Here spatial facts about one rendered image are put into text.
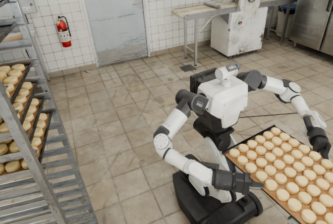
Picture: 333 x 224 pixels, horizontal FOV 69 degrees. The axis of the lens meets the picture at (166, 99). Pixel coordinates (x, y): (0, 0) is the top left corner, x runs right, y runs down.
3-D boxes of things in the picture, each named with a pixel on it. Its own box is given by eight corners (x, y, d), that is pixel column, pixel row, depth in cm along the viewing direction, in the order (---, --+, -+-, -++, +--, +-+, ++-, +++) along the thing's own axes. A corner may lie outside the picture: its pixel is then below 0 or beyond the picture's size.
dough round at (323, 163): (318, 161, 118) (319, 158, 117) (329, 161, 117) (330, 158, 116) (323, 169, 114) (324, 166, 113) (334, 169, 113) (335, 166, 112)
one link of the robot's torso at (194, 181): (188, 182, 206) (188, 171, 199) (206, 171, 214) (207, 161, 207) (202, 200, 191) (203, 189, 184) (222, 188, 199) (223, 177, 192)
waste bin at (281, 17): (304, 35, 549) (311, 5, 514) (286, 40, 533) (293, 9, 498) (285, 29, 592) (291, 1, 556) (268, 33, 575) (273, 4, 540)
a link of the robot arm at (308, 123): (311, 146, 137) (307, 133, 146) (330, 137, 131) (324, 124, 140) (298, 134, 135) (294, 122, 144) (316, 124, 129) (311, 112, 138)
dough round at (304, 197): (295, 199, 101) (296, 196, 100) (300, 192, 104) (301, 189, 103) (308, 207, 98) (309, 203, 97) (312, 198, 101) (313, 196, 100)
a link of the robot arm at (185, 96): (169, 105, 134) (184, 86, 137) (177, 114, 139) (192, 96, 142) (181, 111, 124) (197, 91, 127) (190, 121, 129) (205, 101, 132)
